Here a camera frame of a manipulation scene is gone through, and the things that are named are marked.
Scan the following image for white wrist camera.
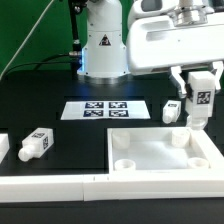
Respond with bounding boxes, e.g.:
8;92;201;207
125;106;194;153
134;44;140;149
128;0;178;25

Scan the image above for black cable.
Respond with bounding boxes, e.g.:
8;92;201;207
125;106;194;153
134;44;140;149
0;52;83;81

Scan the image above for white obstacle left bar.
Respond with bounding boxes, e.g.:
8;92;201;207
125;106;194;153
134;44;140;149
0;134;9;163

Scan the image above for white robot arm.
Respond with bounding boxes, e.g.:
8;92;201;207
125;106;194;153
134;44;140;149
79;0;224;97

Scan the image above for white square tabletop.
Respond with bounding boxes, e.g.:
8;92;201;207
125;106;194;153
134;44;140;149
107;127;224;180

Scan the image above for white obstacle front bar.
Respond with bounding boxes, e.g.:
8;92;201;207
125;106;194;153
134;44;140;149
0;173;224;203

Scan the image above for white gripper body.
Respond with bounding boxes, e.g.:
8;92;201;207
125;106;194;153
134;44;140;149
126;12;224;75

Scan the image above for paper sheet with markers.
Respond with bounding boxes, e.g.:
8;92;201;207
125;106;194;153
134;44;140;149
61;101;150;120

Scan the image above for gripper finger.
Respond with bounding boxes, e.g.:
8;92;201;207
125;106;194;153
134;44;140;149
170;66;187;99
210;61;224;91

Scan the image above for white obstacle bar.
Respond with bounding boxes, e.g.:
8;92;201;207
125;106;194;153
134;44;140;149
0;134;9;163
0;173;224;203

